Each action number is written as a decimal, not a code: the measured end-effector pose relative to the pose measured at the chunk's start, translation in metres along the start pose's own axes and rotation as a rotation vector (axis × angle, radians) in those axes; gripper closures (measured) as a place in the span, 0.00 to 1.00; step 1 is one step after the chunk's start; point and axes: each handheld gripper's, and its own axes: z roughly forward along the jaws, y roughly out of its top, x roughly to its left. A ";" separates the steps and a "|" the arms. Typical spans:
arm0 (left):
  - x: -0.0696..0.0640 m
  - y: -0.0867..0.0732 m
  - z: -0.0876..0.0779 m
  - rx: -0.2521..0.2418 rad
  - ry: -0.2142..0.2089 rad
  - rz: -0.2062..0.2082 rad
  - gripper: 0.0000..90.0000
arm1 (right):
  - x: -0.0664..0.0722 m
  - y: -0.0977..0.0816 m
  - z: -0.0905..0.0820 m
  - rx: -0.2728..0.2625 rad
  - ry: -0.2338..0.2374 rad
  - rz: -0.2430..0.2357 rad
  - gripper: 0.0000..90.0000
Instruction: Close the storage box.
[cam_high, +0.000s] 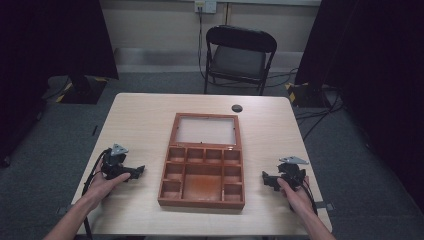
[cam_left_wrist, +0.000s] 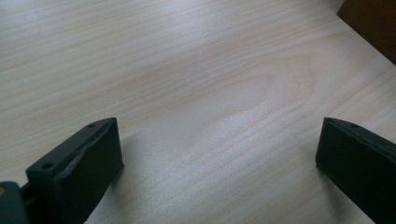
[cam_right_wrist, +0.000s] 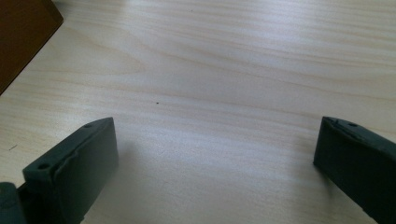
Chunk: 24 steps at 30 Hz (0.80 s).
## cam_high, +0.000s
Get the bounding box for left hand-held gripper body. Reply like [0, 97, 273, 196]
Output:
[100, 143, 135, 181]

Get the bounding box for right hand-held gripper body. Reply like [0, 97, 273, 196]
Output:
[275, 155, 310, 193]

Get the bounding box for person's right hand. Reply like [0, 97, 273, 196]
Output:
[276, 176, 316, 216]

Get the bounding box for person's left hand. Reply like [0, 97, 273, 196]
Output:
[83, 168, 132, 212]

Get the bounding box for wooden compartment box with glass lid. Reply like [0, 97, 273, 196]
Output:
[157, 112, 246, 210]

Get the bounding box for black stand base with striped tape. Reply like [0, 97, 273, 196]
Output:
[284, 80, 331, 109]
[43, 74, 110, 105]

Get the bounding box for black folding chair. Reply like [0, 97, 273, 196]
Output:
[203, 24, 279, 97]

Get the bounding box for dark curtain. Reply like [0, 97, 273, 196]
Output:
[294, 0, 424, 214]
[0, 0, 120, 168]

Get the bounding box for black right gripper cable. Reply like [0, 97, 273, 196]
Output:
[289, 181, 319, 216]

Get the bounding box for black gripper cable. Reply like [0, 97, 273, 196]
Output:
[81, 148, 113, 240]
[289, 181, 319, 216]

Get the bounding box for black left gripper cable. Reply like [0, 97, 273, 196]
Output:
[81, 148, 113, 240]

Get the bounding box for grey table bracket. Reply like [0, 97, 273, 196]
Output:
[314, 201, 336, 212]
[55, 205, 74, 216]

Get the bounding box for black floor cables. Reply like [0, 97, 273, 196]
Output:
[266, 67, 346, 142]

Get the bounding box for black cable from wall socket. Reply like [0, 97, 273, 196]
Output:
[196, 6, 221, 86]

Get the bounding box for white wall socket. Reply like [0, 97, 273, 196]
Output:
[194, 0, 218, 15]

